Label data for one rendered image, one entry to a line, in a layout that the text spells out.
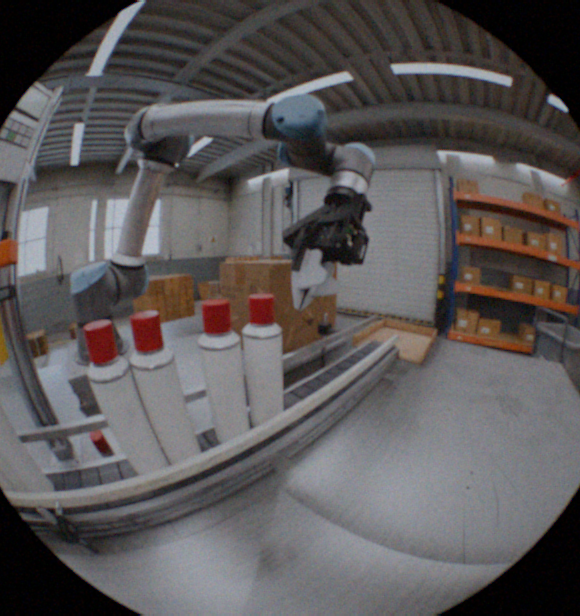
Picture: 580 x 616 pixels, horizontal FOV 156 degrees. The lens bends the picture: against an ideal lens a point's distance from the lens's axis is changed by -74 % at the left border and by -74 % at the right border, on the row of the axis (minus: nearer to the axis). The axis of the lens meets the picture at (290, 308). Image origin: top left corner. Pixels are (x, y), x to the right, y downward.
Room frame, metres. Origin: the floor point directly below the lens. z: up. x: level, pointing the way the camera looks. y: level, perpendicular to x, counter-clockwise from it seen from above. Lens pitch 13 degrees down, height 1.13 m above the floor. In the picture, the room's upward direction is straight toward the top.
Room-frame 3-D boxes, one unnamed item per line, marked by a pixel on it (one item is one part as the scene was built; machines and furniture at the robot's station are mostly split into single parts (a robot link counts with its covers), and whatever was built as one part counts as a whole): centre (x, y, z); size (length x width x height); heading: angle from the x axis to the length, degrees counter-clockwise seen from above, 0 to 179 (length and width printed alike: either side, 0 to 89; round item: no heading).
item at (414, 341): (0.75, -0.42, 0.85); 0.30 x 0.26 x 0.04; 135
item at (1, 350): (0.05, 0.29, 1.09); 0.03 x 0.01 x 0.06; 45
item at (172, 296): (3.52, 2.30, 0.45); 1.20 x 0.84 x 0.89; 54
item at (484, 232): (2.01, -3.58, 1.26); 2.78 x 0.61 x 2.51; 53
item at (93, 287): (0.41, 0.51, 1.09); 0.13 x 0.12 x 0.14; 172
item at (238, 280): (0.72, 0.03, 0.99); 0.30 x 0.24 x 0.27; 136
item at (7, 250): (0.06, 0.33, 1.05); 0.10 x 0.04 x 0.33; 45
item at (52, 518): (-0.03, 0.23, 0.89); 0.03 x 0.03 x 0.12; 45
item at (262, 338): (0.28, 0.04, 0.98); 0.05 x 0.05 x 0.20
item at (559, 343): (0.55, -2.29, 0.48); 0.89 x 0.63 x 0.96; 72
